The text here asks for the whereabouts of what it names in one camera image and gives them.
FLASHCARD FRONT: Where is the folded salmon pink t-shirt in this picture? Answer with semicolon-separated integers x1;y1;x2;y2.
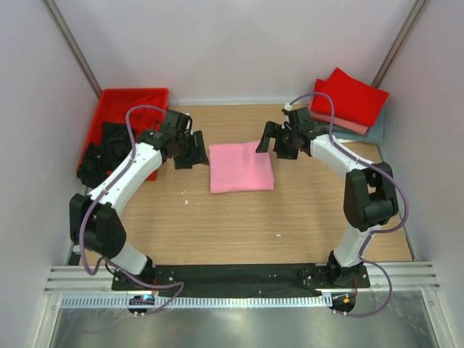
308;107;369;136

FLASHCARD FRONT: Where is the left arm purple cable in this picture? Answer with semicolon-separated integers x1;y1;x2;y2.
78;104;185;316

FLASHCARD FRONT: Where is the aluminium frame rail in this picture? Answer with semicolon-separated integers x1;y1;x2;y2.
43;262;440;295

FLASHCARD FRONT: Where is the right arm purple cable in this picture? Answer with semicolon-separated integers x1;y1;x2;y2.
282;92;410;319

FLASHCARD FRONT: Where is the folded white t-shirt bottom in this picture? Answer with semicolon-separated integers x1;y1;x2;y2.
337;138;357;144

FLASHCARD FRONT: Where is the white slotted cable duct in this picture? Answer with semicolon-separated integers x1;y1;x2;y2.
60;293;332;310

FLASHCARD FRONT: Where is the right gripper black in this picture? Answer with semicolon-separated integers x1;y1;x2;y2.
256;121;299;160

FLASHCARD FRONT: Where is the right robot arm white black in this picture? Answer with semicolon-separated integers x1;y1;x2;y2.
256;108;399;287

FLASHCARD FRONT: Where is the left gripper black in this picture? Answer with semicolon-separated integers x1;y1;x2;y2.
174;130;209;170

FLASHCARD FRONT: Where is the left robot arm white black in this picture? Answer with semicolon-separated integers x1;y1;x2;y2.
70;109;209;290

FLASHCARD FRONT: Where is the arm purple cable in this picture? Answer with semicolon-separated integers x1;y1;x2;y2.
282;92;410;319
78;104;185;316

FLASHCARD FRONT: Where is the red crumpled t-shirt in bin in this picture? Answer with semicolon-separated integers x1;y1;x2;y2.
126;104;166;135

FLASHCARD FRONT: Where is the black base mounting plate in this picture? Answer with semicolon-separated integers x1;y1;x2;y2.
111;263;370;299

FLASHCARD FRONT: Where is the folded grey t-shirt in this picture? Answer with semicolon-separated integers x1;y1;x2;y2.
333;109;385;145

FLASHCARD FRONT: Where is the folded red t-shirt top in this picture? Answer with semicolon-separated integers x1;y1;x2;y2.
314;67;389;127

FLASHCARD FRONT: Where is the black crumpled t-shirt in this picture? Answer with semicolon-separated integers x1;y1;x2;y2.
77;122;132;189

